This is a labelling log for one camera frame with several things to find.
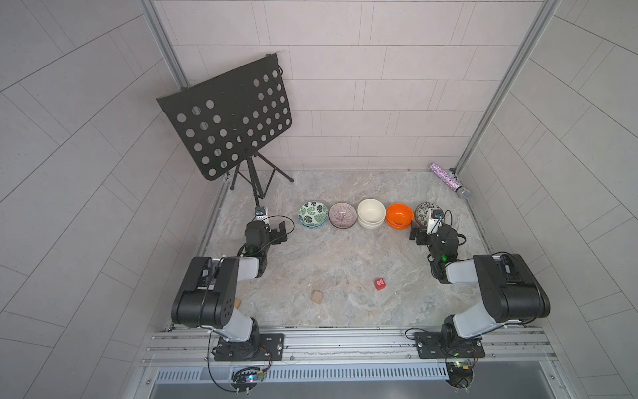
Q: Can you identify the purple glitter tube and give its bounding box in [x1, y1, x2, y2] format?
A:
[429, 162, 471, 200]

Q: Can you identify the green leaf bowl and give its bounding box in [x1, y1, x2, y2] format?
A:
[298, 201, 329, 229]

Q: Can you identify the cream bowl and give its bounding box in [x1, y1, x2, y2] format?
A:
[357, 199, 386, 229]

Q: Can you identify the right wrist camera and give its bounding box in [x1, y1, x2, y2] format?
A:
[426, 209, 445, 234]

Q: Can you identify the black floral bowl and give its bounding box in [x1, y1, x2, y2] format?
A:
[414, 202, 440, 228]

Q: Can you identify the red die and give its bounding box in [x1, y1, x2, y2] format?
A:
[375, 278, 387, 291]

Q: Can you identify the small wooden cube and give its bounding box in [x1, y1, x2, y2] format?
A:
[311, 290, 324, 304]

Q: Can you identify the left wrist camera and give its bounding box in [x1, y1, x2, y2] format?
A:
[254, 206, 268, 220]

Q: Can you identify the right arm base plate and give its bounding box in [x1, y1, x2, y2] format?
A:
[415, 332, 485, 360]

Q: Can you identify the black perforated music stand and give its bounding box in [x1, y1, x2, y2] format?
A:
[157, 53, 293, 201]

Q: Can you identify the left circuit board connector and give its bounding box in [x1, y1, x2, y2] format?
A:
[230, 367, 266, 395]

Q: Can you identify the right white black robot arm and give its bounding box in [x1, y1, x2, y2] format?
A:
[410, 222, 551, 347]

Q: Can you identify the purple striped bowl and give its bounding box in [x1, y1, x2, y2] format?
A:
[328, 203, 357, 229]

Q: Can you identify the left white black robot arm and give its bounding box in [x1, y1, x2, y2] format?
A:
[171, 220, 288, 344]

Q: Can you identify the orange bowl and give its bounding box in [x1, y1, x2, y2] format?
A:
[385, 204, 414, 229]

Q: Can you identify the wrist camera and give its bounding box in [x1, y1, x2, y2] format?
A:
[426, 209, 445, 234]
[254, 206, 268, 220]

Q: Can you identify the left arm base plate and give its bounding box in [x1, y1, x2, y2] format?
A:
[212, 333, 285, 362]

